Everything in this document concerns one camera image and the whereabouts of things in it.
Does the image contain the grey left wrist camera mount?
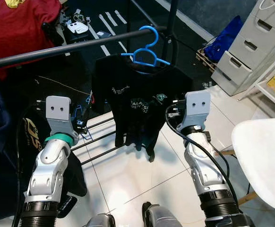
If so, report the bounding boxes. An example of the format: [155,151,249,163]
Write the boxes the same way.
[45,96,79,142]

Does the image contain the blue plastic hanger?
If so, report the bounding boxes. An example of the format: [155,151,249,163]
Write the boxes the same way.
[121,26,171,68]

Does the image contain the red cloth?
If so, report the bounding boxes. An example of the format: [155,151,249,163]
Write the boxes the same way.
[0,0,62,79]

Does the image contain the silver robot right leg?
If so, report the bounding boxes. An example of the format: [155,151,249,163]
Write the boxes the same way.
[142,202,185,227]

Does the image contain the white chair wooden legs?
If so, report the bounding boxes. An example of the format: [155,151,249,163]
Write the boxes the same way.
[215,117,275,213]

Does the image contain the blue cloth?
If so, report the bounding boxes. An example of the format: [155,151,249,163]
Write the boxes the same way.
[204,16,244,63]

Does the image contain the white electronic device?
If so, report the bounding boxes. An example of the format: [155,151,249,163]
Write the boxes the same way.
[67,21,89,34]

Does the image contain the black T-shirt teal logo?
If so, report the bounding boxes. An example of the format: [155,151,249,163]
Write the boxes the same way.
[91,53,193,163]

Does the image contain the wooden pallet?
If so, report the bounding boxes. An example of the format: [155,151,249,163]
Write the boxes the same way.
[197,47,218,71]

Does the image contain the navy shirt gold print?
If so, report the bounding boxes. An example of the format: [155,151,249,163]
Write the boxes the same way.
[0,73,88,223]

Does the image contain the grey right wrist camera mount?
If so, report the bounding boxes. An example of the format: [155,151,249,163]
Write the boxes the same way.
[184,91,212,131]

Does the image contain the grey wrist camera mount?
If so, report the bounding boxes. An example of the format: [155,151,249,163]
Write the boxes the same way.
[45,96,79,142]
[184,91,212,131]

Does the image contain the silver robot left leg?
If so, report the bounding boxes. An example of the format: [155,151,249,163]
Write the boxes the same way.
[83,213,115,227]

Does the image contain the black metal clothes rack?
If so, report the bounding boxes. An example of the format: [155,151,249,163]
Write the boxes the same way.
[0,0,180,166]

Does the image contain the grey drawer cabinet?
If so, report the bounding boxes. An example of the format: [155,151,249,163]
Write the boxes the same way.
[211,0,275,96]

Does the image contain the silver robot leg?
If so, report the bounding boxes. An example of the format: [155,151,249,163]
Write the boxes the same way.
[83,213,115,227]
[142,202,185,227]

